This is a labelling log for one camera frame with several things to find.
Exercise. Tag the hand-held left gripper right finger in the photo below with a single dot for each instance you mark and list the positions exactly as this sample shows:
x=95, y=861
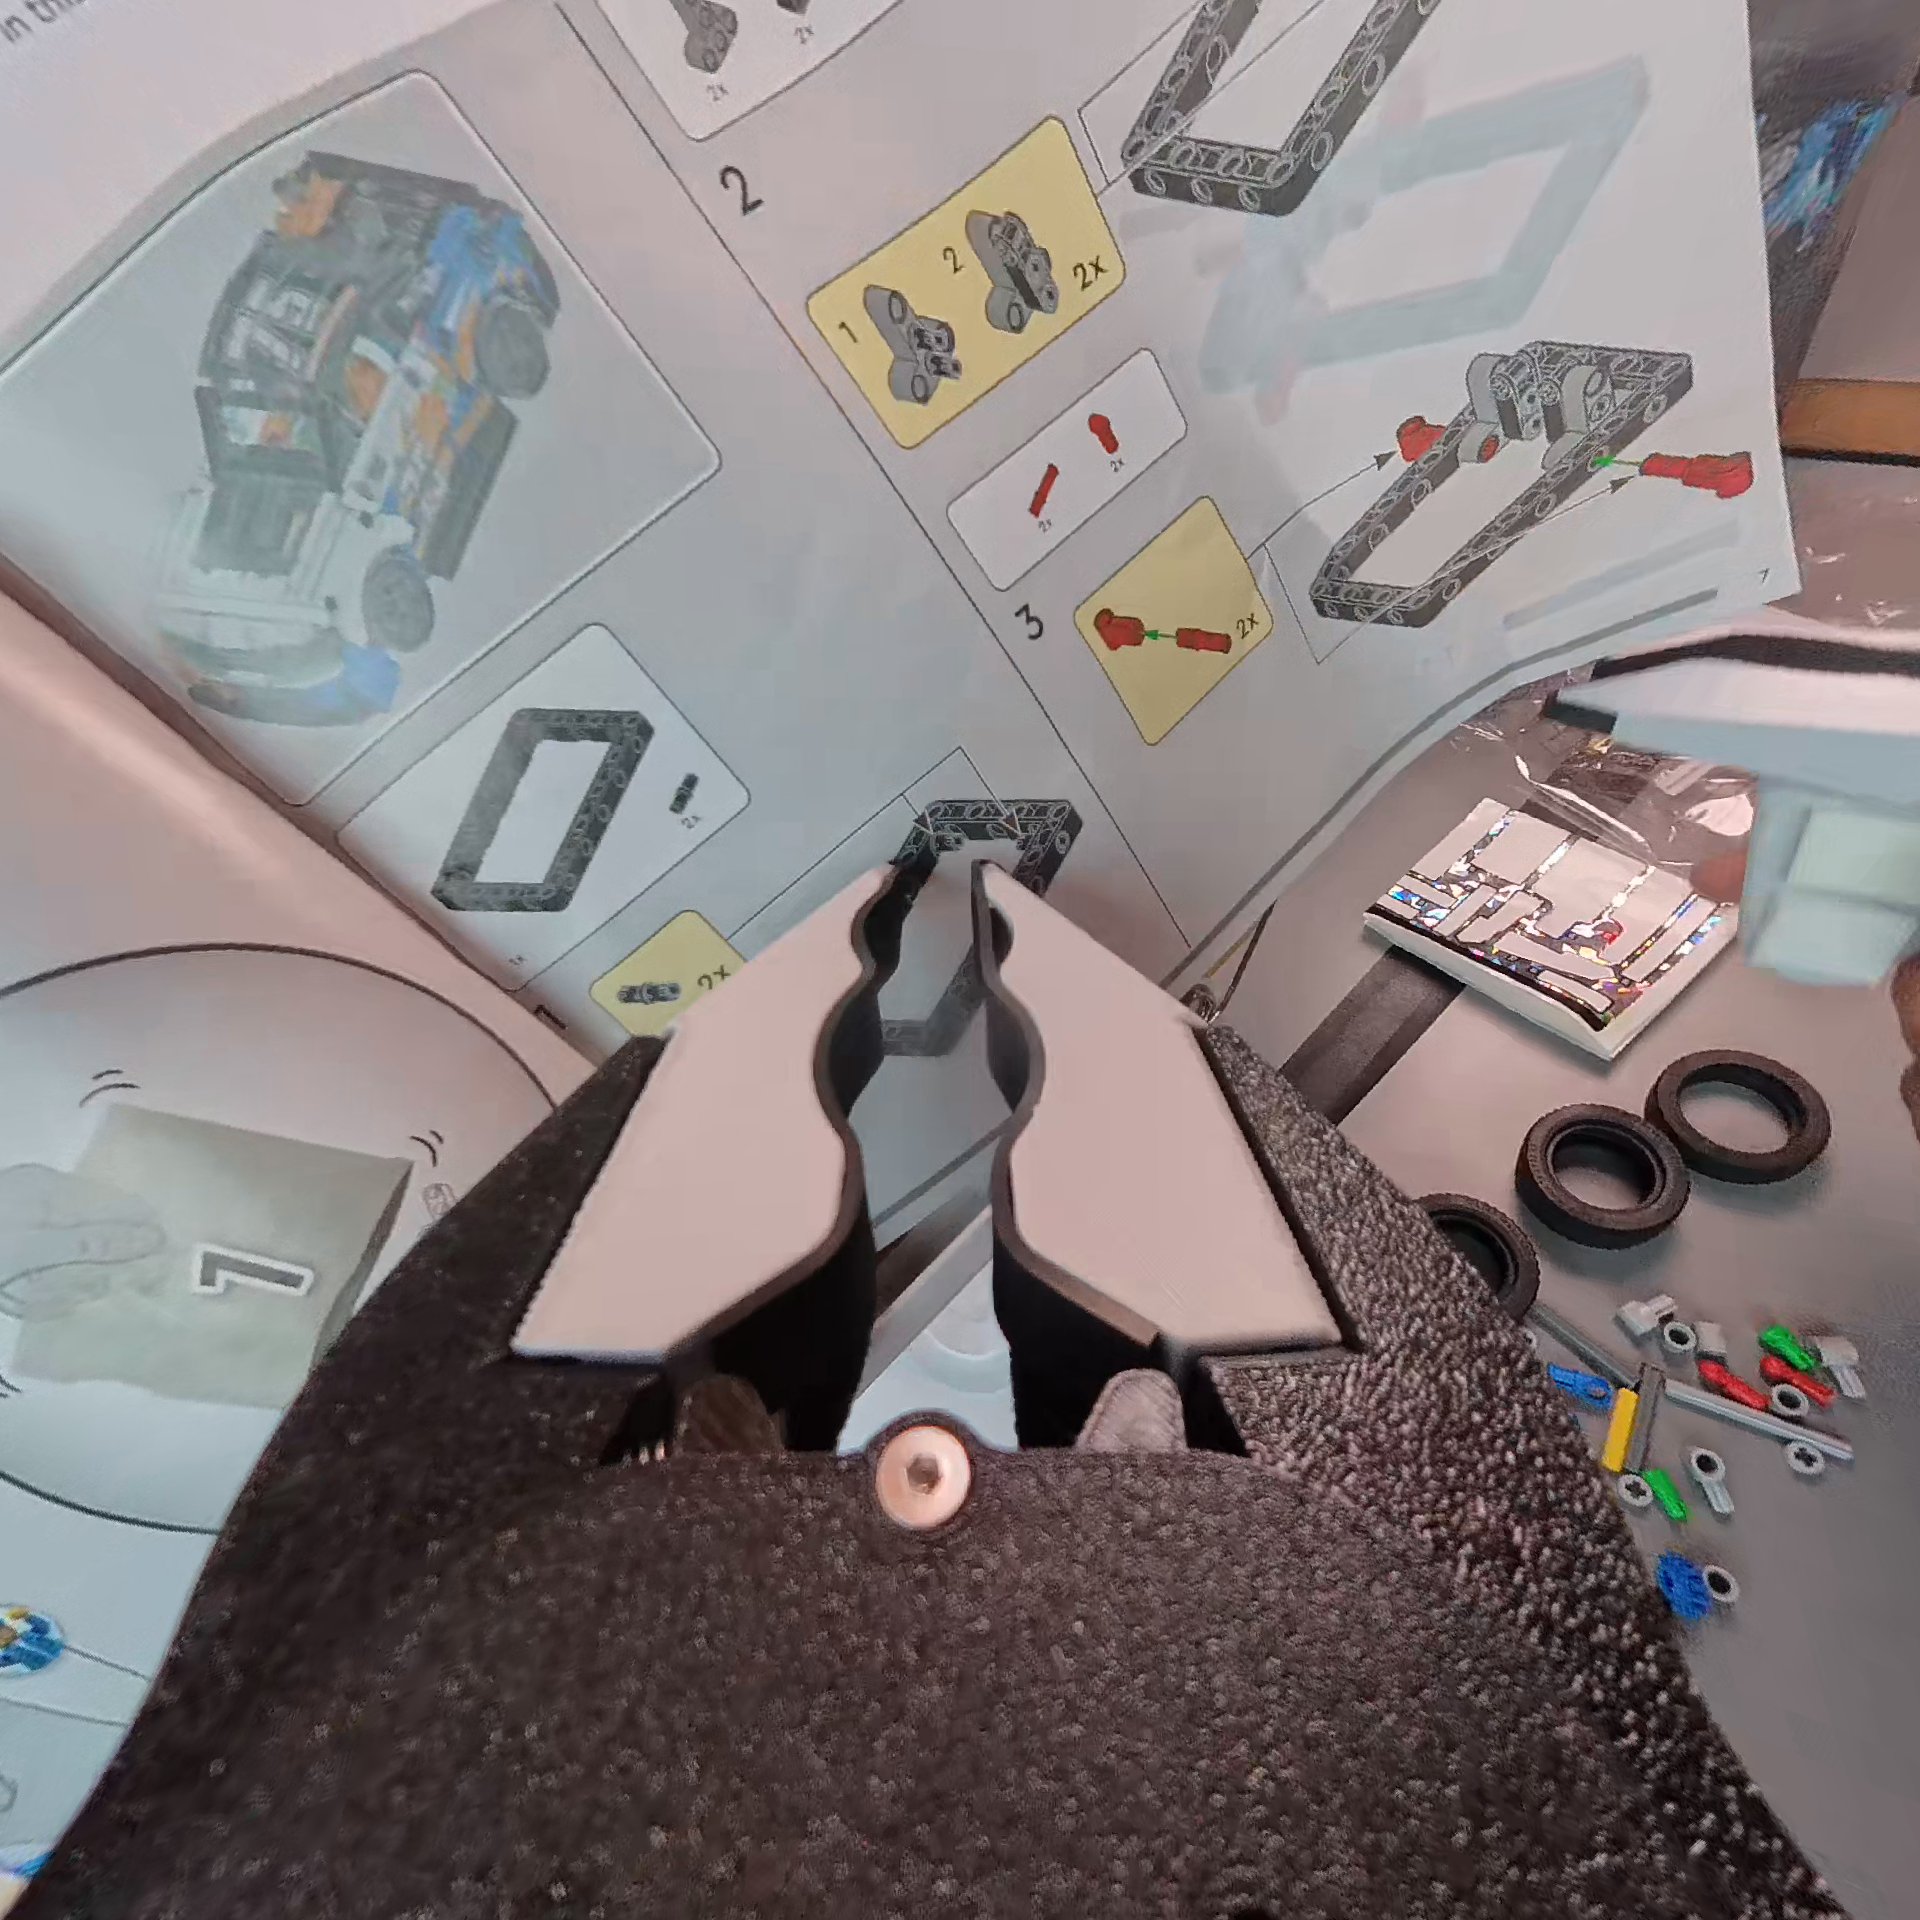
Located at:
x=1156, y=1184

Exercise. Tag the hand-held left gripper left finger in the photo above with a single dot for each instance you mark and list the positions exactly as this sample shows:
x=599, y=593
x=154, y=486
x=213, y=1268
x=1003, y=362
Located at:
x=720, y=1172

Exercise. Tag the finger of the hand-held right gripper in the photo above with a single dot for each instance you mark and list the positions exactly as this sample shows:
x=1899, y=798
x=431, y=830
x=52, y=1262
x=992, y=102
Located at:
x=1770, y=734

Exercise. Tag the building instruction booklet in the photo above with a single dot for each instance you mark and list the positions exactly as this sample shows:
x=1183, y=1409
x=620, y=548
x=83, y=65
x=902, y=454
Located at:
x=524, y=599

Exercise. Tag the cluster of mixed small parts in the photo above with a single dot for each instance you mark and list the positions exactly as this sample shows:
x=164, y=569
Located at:
x=1724, y=1381

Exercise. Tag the grey desk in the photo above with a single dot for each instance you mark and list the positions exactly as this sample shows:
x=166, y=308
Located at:
x=1830, y=1724

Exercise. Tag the clear plastic bags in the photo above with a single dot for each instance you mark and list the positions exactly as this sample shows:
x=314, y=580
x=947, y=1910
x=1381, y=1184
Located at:
x=1862, y=556

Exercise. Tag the shiny sticker sheet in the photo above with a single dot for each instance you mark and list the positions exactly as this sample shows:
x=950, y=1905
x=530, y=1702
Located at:
x=1546, y=916

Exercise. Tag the black rubber toy tire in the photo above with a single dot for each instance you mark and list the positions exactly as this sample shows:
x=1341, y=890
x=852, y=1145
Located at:
x=1546, y=1184
x=1508, y=1254
x=1675, y=1125

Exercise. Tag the black toy car set box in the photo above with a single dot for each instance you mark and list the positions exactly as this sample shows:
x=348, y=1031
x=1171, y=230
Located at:
x=1838, y=181

